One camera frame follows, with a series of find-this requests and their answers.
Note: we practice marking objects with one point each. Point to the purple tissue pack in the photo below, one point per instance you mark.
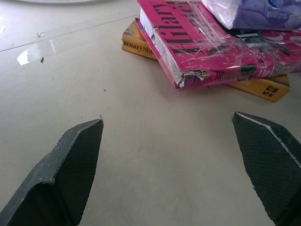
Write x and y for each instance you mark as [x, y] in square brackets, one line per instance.
[258, 13]

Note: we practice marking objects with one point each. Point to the yellow paperback book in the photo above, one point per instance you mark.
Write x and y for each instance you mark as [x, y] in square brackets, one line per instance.
[263, 89]

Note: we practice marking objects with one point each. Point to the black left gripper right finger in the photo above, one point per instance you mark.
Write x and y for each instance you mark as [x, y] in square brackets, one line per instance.
[270, 160]

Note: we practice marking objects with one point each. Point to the pink hardcover book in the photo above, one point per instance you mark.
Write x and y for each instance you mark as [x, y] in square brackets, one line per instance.
[204, 47]

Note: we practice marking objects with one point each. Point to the clear tape strip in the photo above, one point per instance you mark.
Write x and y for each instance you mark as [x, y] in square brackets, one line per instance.
[35, 50]

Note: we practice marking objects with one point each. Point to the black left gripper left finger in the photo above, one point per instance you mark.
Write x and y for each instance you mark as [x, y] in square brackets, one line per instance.
[68, 169]

